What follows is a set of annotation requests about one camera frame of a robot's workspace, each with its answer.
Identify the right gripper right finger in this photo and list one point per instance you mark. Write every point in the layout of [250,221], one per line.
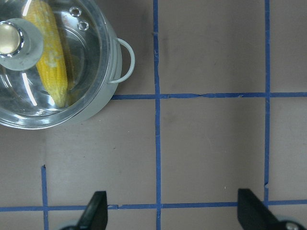
[253,215]

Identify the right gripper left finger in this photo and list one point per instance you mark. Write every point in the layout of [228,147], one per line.
[95,215]

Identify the yellow corn cob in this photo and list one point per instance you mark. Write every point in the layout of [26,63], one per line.
[51,66]

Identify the glass pot lid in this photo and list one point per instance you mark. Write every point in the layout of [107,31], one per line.
[52,57]

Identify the pale green cooking pot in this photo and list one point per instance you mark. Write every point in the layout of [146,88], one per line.
[112,72]

